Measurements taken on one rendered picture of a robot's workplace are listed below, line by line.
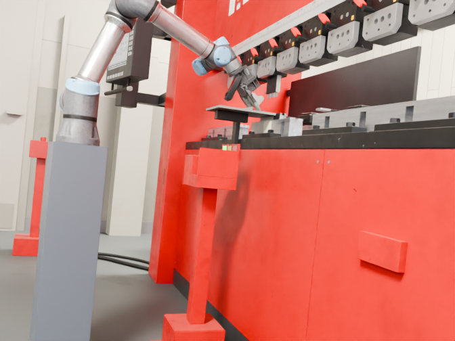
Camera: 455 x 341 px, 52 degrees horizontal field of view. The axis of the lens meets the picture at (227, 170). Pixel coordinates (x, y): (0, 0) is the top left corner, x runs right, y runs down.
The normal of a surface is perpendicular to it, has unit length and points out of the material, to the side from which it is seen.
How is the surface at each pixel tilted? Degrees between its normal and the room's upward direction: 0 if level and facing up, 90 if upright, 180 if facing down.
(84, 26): 90
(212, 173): 90
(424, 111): 90
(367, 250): 90
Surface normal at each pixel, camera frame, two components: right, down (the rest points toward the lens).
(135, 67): 0.55, 0.06
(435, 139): -0.93, -0.09
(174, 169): 0.35, 0.04
